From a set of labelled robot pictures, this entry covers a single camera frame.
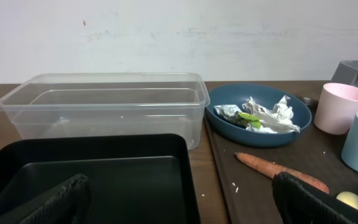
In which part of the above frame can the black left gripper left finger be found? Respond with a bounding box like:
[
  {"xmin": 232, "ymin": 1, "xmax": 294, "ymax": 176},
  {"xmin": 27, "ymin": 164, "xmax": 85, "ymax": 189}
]
[{"xmin": 0, "ymin": 174, "xmax": 90, "ymax": 224}]

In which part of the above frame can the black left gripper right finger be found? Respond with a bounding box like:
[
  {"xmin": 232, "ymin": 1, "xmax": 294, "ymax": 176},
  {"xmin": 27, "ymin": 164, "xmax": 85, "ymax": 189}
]
[{"xmin": 272, "ymin": 172, "xmax": 358, "ymax": 224}]

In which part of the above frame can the orange carrot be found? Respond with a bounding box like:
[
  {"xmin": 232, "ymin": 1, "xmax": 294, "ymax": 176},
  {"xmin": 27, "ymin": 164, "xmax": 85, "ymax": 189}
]
[{"xmin": 234, "ymin": 152, "xmax": 329, "ymax": 194}]

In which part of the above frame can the white tissue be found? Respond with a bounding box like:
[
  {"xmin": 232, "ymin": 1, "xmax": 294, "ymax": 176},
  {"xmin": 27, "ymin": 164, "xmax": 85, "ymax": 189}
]
[{"xmin": 214, "ymin": 95, "xmax": 301, "ymax": 134}]

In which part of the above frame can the pink plastic cup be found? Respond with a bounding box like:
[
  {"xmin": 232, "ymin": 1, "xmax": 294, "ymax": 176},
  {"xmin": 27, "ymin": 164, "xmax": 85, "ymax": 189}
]
[{"xmin": 314, "ymin": 83, "xmax": 358, "ymax": 135}]

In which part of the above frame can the clear plastic waste bin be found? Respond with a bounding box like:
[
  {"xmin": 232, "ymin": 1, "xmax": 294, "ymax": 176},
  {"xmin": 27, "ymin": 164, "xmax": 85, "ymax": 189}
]
[{"xmin": 0, "ymin": 73, "xmax": 210, "ymax": 149}]

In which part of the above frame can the yellow plastic spoon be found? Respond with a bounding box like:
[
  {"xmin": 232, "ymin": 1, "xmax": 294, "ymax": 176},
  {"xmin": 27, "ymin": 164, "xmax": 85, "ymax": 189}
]
[{"xmin": 336, "ymin": 192, "xmax": 358, "ymax": 210}]

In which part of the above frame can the dark brown serving tray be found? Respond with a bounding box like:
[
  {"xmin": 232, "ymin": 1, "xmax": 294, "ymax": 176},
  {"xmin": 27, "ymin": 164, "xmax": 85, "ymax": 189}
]
[{"xmin": 203, "ymin": 93, "xmax": 358, "ymax": 224}]

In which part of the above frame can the black plastic tray bin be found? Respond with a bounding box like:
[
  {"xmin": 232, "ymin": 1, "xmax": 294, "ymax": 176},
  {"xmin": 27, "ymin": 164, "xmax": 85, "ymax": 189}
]
[{"xmin": 0, "ymin": 134, "xmax": 201, "ymax": 223}]

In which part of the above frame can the dark blue plate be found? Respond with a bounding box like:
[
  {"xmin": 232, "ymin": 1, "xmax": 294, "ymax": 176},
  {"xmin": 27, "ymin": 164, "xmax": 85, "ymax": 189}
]
[{"xmin": 206, "ymin": 83, "xmax": 312, "ymax": 148}]

